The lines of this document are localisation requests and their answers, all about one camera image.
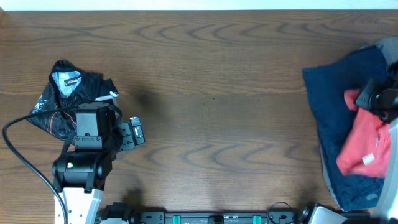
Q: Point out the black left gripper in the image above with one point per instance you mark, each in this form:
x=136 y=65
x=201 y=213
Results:
x=125 y=137

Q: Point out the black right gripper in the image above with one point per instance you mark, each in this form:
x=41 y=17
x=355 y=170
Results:
x=364 y=97

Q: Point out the red orange t-shirt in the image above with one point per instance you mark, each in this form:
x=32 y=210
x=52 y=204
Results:
x=366 y=150

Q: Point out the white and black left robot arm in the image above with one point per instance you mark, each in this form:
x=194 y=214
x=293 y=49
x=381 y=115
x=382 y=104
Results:
x=86 y=159

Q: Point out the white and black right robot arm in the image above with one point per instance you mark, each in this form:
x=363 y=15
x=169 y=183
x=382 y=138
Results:
x=386 y=208

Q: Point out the grey garment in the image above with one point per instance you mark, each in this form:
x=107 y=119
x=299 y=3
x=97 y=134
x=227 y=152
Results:
x=388 y=47

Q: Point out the navy blue garment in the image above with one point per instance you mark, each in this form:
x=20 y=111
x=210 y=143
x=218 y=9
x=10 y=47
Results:
x=326 y=85

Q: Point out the black patterned folded garment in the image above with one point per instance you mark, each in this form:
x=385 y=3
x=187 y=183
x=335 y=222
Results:
x=68 y=86

